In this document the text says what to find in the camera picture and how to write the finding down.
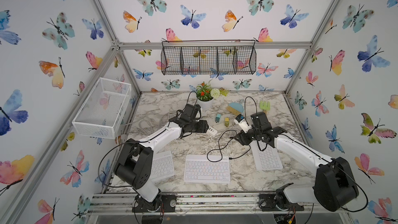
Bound white power strip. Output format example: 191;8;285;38
206;126;218;136

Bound white keyboard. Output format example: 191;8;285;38
150;150;175;181
250;141;283;171
183;155;231;184

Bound teal USB charger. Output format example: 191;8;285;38
215;114;221;123

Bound yellow USB charger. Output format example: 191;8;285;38
224;117;230;127

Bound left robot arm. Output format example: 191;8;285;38
114;104;209;203

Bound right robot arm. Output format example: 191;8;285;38
234;112;359;212

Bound potted artificial plant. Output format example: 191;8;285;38
196;81;229;110

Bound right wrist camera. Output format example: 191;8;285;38
234;114;251;133

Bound white power strip cord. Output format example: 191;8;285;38
119;108;179;141

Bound black wire wall basket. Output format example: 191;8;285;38
158;40;257;76

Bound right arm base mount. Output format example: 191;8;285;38
258;183;305;212

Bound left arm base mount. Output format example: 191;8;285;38
132;193;177;213

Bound white mesh wall basket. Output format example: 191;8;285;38
72;77;132;139

